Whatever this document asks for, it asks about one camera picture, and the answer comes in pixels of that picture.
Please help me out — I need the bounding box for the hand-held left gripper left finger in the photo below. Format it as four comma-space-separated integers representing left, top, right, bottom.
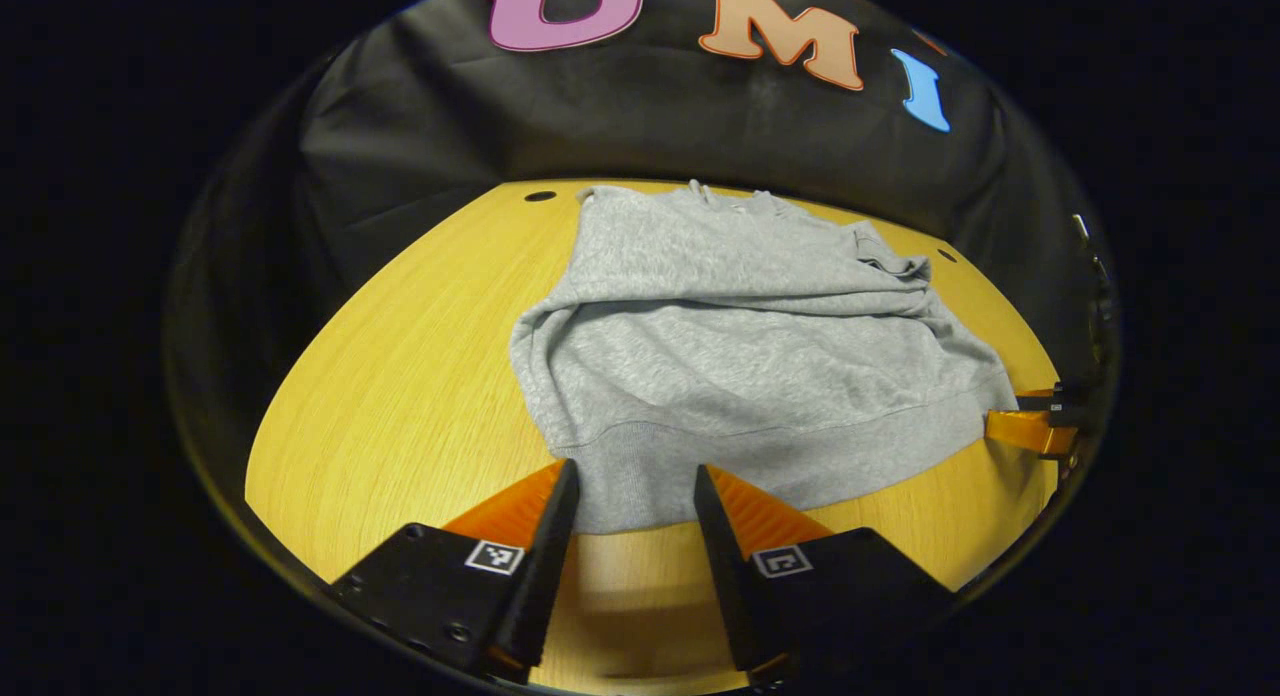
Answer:
330, 458, 581, 685

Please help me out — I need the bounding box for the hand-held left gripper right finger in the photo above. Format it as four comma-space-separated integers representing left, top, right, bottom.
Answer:
693, 464, 956, 689

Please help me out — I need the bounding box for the black backdrop cloth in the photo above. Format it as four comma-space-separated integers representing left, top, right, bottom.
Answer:
170, 0, 1121, 397

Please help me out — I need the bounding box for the grey zip-neck sweatshirt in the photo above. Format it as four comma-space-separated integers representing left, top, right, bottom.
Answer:
510, 181, 1019, 535

